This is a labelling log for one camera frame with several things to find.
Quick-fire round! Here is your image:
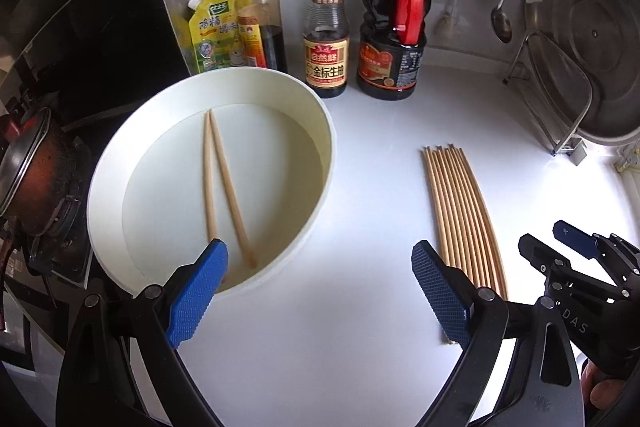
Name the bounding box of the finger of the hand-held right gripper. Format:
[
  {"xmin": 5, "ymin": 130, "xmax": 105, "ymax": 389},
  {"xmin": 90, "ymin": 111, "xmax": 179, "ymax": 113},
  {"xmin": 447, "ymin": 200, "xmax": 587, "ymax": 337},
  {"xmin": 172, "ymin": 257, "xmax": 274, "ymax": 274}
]
[
  {"xmin": 517, "ymin": 233, "xmax": 576, "ymax": 295},
  {"xmin": 553, "ymin": 220, "xmax": 640, "ymax": 293}
]

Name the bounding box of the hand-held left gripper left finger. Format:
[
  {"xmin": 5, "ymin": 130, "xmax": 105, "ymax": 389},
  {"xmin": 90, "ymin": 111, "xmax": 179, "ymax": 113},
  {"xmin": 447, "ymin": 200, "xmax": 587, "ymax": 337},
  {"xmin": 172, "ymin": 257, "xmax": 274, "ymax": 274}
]
[{"xmin": 55, "ymin": 238, "xmax": 230, "ymax": 427}]

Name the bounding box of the yellow-capped dark glass bottle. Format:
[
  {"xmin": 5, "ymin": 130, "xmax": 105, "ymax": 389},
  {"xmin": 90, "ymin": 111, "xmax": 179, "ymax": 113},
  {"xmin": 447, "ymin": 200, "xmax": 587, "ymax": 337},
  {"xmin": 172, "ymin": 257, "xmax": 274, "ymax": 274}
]
[{"xmin": 235, "ymin": 0, "xmax": 289, "ymax": 74}]

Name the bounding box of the yellow-capped clear sauce bottle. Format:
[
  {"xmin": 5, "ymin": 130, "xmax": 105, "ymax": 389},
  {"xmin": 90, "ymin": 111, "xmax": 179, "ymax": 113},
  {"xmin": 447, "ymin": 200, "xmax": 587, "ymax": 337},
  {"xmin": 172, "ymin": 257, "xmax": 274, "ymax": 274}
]
[{"xmin": 301, "ymin": 0, "xmax": 351, "ymax": 99}]

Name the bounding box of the light wooden chopstick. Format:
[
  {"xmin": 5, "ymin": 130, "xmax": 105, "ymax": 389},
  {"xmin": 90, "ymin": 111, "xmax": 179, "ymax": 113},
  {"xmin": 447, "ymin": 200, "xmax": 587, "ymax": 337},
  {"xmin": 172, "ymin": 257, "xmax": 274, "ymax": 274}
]
[
  {"xmin": 202, "ymin": 109, "xmax": 221, "ymax": 242},
  {"xmin": 208, "ymin": 108, "xmax": 258, "ymax": 270}
]

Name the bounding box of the yellow green seasoning pouch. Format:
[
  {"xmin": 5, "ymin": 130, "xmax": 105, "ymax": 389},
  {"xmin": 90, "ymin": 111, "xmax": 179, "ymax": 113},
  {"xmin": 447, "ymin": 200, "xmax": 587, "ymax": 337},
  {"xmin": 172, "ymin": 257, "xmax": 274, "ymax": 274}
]
[{"xmin": 173, "ymin": 0, "xmax": 246, "ymax": 75}]

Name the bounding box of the row of wooden chopsticks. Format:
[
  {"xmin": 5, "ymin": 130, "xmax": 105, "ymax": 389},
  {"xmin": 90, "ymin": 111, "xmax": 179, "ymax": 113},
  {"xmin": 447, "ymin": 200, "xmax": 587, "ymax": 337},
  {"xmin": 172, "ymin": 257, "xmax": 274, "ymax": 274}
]
[{"xmin": 421, "ymin": 144, "xmax": 509, "ymax": 345}]

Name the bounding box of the white dish brush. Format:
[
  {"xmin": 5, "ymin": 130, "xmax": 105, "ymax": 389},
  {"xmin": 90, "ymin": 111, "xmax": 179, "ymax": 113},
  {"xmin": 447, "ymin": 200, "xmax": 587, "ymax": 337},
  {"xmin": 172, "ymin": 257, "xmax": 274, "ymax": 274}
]
[{"xmin": 433, "ymin": 0, "xmax": 462, "ymax": 38}]

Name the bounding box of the white round basin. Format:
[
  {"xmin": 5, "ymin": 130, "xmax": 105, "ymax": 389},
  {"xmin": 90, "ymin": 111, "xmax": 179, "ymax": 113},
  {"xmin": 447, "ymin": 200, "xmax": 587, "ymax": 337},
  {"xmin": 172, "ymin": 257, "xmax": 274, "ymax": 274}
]
[{"xmin": 86, "ymin": 68, "xmax": 337, "ymax": 297}]

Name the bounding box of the person's right hand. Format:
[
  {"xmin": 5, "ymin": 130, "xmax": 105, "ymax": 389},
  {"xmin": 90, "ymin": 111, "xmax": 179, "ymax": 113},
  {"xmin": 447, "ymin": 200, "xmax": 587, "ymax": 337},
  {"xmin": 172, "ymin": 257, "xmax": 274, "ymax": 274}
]
[{"xmin": 580, "ymin": 354, "xmax": 628, "ymax": 410}]

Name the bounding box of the dark cooking pot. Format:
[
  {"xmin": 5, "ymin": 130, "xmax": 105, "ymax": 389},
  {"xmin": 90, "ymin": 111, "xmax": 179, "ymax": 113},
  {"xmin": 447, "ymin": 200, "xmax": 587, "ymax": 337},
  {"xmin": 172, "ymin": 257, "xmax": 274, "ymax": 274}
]
[{"xmin": 7, "ymin": 119, "xmax": 77, "ymax": 236}]

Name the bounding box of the large steel lid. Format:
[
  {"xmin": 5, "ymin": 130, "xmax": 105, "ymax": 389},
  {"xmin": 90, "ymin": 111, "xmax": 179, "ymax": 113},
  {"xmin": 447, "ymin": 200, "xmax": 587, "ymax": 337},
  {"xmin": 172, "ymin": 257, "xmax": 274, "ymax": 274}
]
[{"xmin": 525, "ymin": 0, "xmax": 640, "ymax": 142}]

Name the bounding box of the gas stove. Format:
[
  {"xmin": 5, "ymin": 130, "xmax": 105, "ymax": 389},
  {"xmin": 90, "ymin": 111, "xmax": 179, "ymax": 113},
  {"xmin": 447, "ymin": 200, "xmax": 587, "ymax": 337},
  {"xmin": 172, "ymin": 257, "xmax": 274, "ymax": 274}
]
[{"xmin": 0, "ymin": 197, "xmax": 98, "ymax": 308}]

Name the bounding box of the metal lid rack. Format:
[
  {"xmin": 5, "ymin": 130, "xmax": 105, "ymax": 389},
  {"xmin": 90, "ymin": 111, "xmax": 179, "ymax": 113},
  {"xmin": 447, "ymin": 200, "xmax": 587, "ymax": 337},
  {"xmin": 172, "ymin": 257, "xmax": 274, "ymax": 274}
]
[{"xmin": 502, "ymin": 31, "xmax": 596, "ymax": 165}]

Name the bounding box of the large red-capped soy sauce jug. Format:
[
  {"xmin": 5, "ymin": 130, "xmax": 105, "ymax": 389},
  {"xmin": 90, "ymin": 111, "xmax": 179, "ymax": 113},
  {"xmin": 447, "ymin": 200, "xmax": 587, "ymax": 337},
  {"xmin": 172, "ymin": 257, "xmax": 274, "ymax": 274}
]
[{"xmin": 356, "ymin": 0, "xmax": 434, "ymax": 102}]

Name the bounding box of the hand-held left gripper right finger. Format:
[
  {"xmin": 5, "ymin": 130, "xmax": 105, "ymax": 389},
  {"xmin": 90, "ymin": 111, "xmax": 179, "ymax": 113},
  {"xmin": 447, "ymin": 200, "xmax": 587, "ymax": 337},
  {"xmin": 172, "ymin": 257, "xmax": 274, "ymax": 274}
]
[{"xmin": 411, "ymin": 241, "xmax": 586, "ymax": 427}]

